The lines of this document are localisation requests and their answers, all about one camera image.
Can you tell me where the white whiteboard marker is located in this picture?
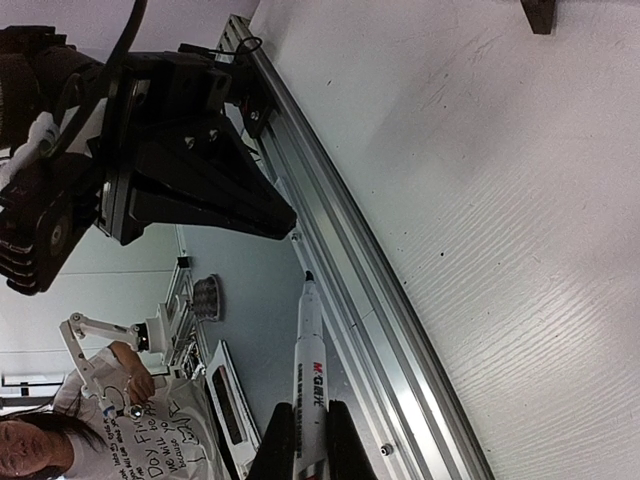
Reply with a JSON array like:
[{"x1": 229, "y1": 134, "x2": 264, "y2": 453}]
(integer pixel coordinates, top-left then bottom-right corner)
[{"x1": 293, "y1": 271, "x2": 328, "y2": 479}]

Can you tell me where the right black whiteboard foot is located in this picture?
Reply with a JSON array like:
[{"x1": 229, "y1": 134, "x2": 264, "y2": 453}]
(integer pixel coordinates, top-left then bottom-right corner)
[{"x1": 520, "y1": 0, "x2": 556, "y2": 35}]

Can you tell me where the left base cable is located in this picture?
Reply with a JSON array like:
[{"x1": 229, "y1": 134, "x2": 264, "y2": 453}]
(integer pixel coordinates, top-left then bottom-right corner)
[{"x1": 219, "y1": 35, "x2": 264, "y2": 66}]

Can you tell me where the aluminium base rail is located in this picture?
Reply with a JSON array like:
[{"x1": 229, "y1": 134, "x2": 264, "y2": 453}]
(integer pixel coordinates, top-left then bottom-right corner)
[{"x1": 214, "y1": 14, "x2": 496, "y2": 480}]

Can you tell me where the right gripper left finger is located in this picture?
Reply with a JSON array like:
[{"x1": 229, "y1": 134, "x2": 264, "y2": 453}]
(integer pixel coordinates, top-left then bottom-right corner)
[{"x1": 246, "y1": 402, "x2": 295, "y2": 480}]

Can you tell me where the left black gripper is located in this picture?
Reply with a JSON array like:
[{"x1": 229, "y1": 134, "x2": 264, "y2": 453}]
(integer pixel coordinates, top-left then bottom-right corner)
[{"x1": 1, "y1": 26, "x2": 295, "y2": 295}]

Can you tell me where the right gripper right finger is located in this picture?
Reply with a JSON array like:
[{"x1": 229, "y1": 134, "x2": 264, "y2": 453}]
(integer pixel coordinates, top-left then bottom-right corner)
[{"x1": 327, "y1": 400, "x2": 377, "y2": 480}]

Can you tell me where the grey egg crate foam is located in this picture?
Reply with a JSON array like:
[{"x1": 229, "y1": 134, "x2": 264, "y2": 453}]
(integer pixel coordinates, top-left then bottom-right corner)
[{"x1": 192, "y1": 274, "x2": 222, "y2": 322}]

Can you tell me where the white keyboard on desk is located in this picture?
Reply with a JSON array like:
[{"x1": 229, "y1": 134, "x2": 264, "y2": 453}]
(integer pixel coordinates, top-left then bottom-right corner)
[{"x1": 206, "y1": 340, "x2": 261, "y2": 479}]

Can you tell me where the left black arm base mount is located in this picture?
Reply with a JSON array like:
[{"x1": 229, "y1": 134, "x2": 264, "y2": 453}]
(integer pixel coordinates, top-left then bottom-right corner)
[{"x1": 177, "y1": 42, "x2": 274, "y2": 139}]

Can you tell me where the person in white t-shirt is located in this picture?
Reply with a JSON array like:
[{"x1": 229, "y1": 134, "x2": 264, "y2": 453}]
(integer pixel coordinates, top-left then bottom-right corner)
[{"x1": 1, "y1": 341, "x2": 231, "y2": 479}]

